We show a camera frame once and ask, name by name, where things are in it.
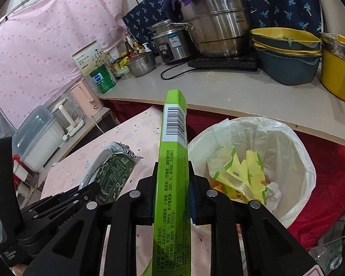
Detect green foil snack wrapper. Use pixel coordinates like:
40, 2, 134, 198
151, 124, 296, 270
79, 141, 142, 204

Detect pink floral curtain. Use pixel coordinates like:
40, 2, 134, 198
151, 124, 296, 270
0, 0, 126, 128

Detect pink patterned tablecloth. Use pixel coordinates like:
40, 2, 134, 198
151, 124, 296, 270
42, 107, 213, 275

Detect yellow electric pot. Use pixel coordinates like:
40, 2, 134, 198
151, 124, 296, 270
321, 32, 345, 102

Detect steel rice cooker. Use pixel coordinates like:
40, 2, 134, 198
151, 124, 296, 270
151, 19, 192, 64

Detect black induction cooker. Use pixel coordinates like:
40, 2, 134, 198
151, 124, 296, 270
187, 56, 258, 72

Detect white lined trash bin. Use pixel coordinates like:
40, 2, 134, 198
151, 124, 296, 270
188, 117, 316, 227

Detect pink electric kettle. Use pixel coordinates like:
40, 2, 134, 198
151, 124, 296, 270
70, 79, 103, 118

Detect green drink carton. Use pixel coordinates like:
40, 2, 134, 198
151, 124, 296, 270
143, 89, 191, 275

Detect yellow green apple bag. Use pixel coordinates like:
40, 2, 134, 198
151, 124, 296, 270
207, 146, 267, 204

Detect dark sauce bottle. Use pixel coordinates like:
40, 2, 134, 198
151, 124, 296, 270
123, 38, 134, 57

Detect white dish drainer box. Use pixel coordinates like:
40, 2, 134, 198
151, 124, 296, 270
13, 105, 65, 173

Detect navy floral cloth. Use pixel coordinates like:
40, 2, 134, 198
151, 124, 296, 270
123, 0, 323, 51

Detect red plastic basin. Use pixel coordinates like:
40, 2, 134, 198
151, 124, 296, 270
13, 155, 28, 182

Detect stacked yellow blue basins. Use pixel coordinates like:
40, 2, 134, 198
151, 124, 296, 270
250, 27, 322, 85

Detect white cardboard box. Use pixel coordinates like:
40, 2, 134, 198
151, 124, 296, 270
72, 40, 107, 77

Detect large steel steamer pot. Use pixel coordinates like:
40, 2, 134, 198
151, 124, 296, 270
180, 0, 254, 57

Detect green milk powder tin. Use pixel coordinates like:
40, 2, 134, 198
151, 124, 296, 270
90, 64, 116, 93

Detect black power cable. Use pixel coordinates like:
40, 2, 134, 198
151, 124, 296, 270
160, 61, 196, 81

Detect small steel pot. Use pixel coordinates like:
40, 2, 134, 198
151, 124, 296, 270
127, 52, 157, 77

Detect white glass electric kettle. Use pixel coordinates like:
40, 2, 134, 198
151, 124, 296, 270
51, 98, 85, 137

